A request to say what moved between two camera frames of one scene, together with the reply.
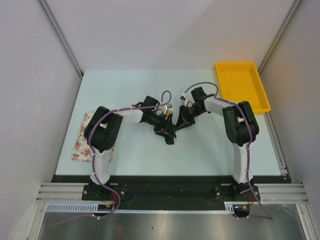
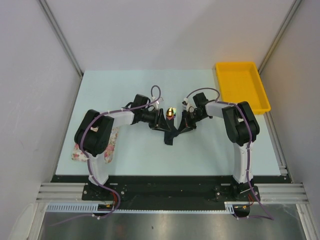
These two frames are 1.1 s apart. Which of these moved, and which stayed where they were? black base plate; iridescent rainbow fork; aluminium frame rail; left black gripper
Moved: iridescent rainbow fork
Stayed: black base plate; aluminium frame rail; left black gripper
